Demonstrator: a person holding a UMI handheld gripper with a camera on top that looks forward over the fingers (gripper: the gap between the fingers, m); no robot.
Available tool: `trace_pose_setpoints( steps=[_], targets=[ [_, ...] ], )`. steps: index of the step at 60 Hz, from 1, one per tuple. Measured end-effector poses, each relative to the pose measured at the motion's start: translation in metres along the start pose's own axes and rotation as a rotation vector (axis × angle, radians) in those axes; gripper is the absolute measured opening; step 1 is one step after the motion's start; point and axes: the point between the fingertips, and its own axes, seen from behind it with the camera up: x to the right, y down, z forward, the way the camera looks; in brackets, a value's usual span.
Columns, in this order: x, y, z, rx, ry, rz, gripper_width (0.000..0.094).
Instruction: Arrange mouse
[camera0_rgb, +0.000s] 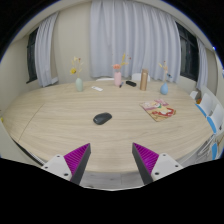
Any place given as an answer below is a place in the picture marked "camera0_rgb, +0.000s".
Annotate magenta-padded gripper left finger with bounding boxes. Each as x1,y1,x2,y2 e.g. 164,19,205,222
41,142,92,186

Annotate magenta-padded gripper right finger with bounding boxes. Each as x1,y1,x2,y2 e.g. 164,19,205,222
132,142,184,185

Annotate black computer mouse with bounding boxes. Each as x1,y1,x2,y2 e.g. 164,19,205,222
92,112,113,126

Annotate printed pink red mouse pad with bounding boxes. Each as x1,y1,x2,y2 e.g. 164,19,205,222
139,98,177,123

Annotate white and blue chairs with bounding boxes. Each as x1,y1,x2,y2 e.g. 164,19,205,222
189,85,224,161

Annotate blue vase with dried flowers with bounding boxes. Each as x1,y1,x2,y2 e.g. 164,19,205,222
157,60,174,96

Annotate green vase with dried flowers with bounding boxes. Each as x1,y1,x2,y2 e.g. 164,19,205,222
69,56,85,93

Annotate brown thermos bottle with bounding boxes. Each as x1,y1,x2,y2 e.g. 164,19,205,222
139,68,149,92

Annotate black rectangular case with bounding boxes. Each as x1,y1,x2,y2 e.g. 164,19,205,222
125,80,138,88

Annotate pink vase with dried flowers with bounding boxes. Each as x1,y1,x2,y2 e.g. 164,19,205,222
112,53,130,88

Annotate narrow white curtain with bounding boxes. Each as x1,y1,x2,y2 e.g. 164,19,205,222
34,12,60,88
195,37,209,91

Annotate dark framed window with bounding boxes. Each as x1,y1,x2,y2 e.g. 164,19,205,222
175,21,200,82
25,28,39,84

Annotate wide white curtain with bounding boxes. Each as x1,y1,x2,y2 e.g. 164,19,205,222
89,0,183,84

